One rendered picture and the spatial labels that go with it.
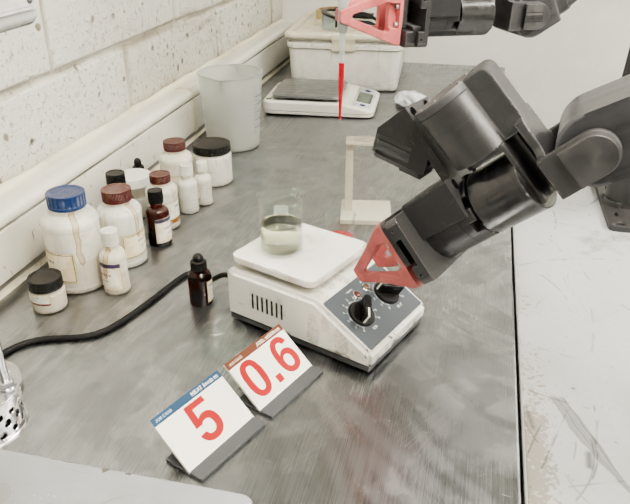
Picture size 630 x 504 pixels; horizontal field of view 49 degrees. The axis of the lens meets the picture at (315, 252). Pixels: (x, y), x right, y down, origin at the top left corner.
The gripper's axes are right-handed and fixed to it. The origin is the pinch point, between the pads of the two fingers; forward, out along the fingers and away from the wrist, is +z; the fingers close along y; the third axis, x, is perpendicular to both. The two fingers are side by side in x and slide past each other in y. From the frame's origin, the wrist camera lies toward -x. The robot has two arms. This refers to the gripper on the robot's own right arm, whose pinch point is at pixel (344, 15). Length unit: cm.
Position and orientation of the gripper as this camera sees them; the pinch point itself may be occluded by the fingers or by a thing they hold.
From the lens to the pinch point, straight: 89.6
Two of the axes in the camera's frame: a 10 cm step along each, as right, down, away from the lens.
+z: -9.5, 1.2, -2.9
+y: 3.1, 4.4, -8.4
